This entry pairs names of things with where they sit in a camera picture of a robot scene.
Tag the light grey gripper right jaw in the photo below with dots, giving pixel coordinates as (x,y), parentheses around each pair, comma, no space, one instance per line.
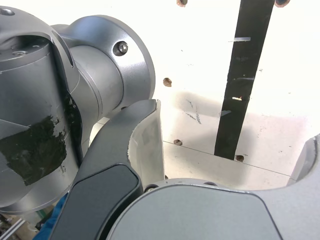
(200,215)

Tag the black tape strip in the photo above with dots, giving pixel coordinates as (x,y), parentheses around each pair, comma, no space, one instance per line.
(240,75)

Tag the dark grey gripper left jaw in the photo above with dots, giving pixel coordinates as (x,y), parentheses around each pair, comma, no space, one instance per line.
(100,175)

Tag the blue cloth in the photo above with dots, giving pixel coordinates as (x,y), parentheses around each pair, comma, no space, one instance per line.
(53,220)

